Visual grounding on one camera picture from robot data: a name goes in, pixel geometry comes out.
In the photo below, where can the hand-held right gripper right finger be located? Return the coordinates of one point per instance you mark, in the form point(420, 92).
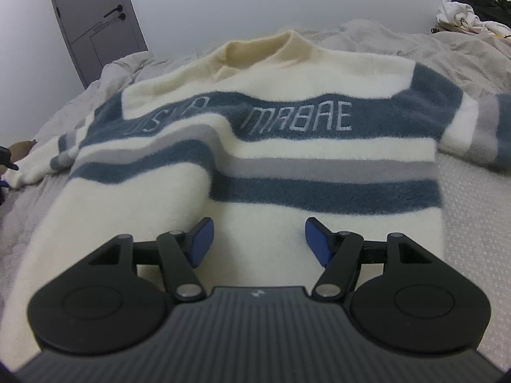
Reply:
point(317, 243)

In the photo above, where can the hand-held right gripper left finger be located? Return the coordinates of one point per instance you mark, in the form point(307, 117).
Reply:
point(201, 243)

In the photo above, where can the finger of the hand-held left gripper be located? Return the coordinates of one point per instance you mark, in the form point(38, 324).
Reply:
point(8, 159)

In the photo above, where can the cream blue striped fuzzy sweater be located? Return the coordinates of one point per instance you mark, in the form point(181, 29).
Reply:
point(279, 135)

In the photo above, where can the brown pillow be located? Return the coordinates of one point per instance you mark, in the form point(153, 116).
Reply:
point(22, 148)

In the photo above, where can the grey wrinkled bed sheet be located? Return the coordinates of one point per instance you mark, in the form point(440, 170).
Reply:
point(471, 207)

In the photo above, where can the grey door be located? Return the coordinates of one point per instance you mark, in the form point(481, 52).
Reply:
point(92, 12)

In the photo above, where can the cardboard box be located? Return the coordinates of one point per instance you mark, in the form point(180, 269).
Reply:
point(437, 28)

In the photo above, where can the white crumpled cloth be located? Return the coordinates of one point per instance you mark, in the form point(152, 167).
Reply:
point(463, 18)

